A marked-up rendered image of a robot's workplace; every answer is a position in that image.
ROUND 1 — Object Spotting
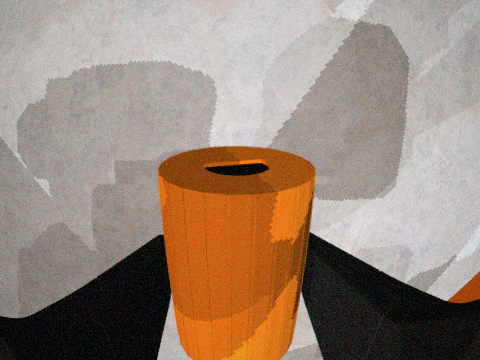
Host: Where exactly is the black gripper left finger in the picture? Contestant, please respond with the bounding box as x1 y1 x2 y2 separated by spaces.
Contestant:
0 235 172 360

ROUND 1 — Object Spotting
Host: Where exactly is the orange knob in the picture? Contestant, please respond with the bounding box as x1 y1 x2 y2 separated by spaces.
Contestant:
157 147 316 360

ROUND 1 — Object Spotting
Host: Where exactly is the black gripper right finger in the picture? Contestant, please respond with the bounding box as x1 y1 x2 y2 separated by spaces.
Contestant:
301 232 480 360

